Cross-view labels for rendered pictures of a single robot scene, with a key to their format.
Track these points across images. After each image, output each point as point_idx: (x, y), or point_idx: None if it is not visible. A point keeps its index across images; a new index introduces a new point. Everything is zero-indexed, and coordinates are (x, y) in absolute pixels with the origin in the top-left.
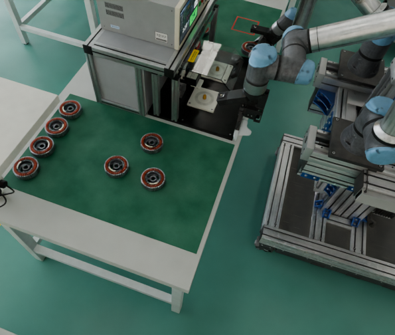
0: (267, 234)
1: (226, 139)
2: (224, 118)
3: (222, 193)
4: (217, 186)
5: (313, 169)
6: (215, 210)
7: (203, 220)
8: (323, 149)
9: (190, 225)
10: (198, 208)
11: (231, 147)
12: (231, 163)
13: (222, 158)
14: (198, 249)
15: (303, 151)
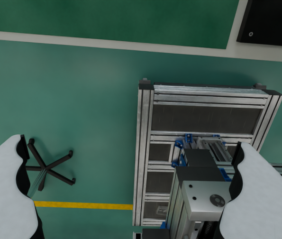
0: (143, 95)
1: (237, 27)
2: None
3: (108, 48)
4: (120, 35)
5: (175, 188)
6: (70, 43)
7: (40, 25)
8: (192, 231)
9: (16, 0)
10: (59, 8)
11: (217, 43)
12: (178, 51)
13: (187, 31)
14: None
15: (190, 196)
